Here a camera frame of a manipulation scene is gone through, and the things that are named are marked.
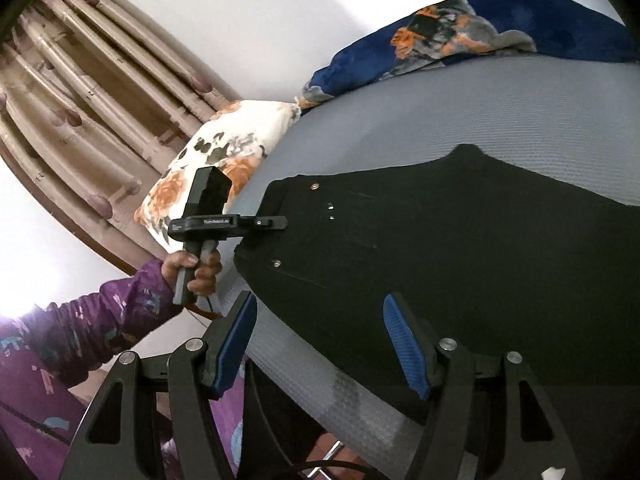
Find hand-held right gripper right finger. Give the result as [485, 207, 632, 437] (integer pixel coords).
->
[382, 292, 583, 480]

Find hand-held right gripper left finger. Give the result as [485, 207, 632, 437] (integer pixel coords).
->
[60, 290, 258, 480]

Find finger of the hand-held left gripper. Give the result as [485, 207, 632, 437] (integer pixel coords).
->
[239, 215, 289, 231]

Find black pants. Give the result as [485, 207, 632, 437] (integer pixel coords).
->
[234, 144, 640, 426]

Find person's left forearm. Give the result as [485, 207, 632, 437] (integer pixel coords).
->
[45, 259, 183, 391]

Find person's left hand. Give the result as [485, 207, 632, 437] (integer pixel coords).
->
[161, 250, 223, 297]

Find white orange floral pillow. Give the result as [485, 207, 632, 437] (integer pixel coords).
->
[141, 100, 301, 253]

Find beige pleated curtain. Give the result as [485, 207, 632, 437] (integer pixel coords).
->
[0, 0, 246, 273]

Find grey textured bed mat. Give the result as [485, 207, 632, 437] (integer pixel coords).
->
[232, 55, 640, 456]

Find thin gripper cable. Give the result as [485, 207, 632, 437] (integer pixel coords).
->
[187, 302, 223, 320]

